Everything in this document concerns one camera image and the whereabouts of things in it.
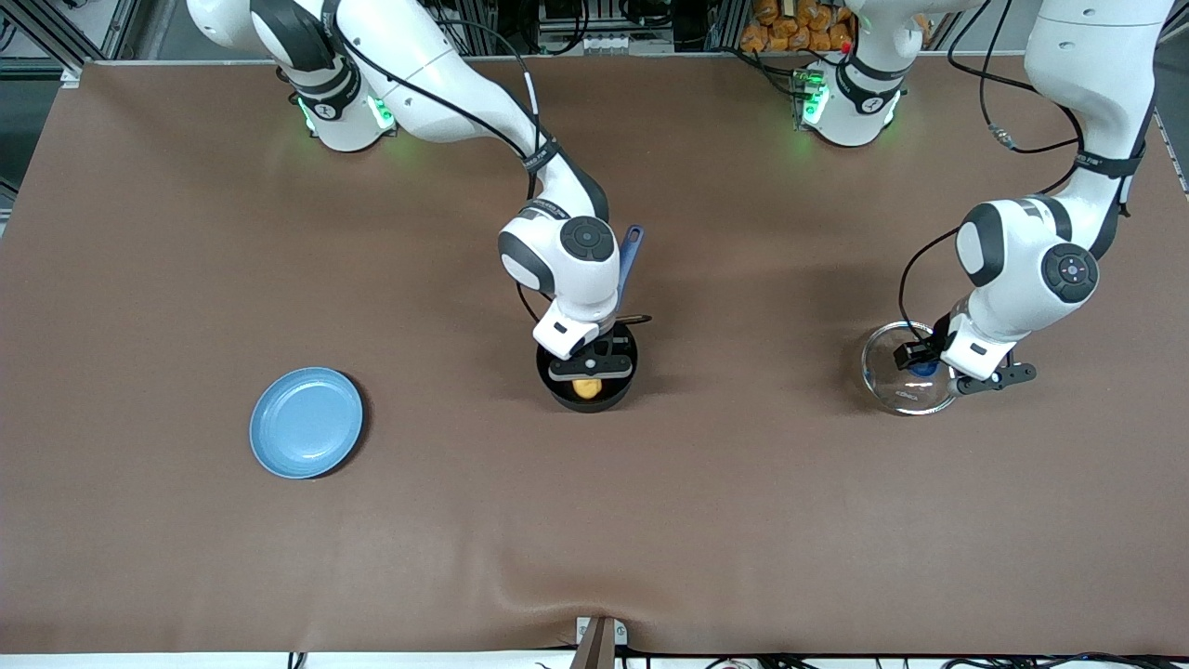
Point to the blue plate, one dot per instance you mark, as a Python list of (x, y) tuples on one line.
[(307, 423)]

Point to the metal table clamp bracket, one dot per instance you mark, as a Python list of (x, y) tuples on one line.
[(601, 641)]

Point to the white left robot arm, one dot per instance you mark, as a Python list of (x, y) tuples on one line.
[(1087, 56)]

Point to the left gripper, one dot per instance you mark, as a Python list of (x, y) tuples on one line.
[(938, 342)]

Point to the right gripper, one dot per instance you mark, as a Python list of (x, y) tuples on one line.
[(601, 347)]

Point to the yellow potato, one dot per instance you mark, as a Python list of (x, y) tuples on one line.
[(587, 387)]

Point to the glass lid with blue knob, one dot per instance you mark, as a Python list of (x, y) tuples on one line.
[(882, 383)]

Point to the brown table mat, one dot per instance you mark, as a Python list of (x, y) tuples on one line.
[(743, 520)]

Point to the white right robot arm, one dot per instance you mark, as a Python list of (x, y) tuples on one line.
[(446, 84)]

